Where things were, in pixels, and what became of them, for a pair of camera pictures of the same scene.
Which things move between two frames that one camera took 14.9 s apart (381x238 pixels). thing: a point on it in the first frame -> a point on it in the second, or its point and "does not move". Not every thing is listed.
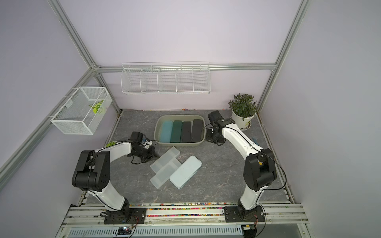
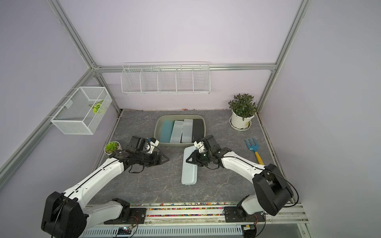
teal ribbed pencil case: (166, 132) does not move
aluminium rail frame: (87, 221) does not move
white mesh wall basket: (82, 114) does not move
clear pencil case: (163, 175) -> (187, 133)
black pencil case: (197, 130) does not move
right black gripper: (208, 137) -> (194, 158)
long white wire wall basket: (168, 78) does not move
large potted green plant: (243, 108) does not move
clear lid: (164, 159) -> (176, 132)
